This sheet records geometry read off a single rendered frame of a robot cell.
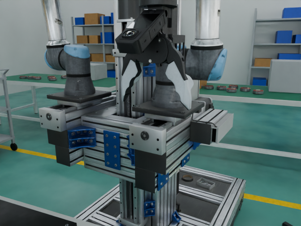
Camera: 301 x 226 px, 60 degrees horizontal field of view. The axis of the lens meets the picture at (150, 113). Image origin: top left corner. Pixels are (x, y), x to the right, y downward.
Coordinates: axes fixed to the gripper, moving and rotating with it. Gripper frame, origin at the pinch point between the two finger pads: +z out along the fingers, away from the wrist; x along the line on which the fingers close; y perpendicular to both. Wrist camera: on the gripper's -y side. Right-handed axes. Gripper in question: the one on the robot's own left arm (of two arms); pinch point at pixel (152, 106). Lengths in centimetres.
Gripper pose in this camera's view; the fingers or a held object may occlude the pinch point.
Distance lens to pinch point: 51.7
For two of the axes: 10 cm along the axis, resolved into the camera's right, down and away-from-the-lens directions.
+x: -8.7, -1.3, 4.8
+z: 0.0, 9.7, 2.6
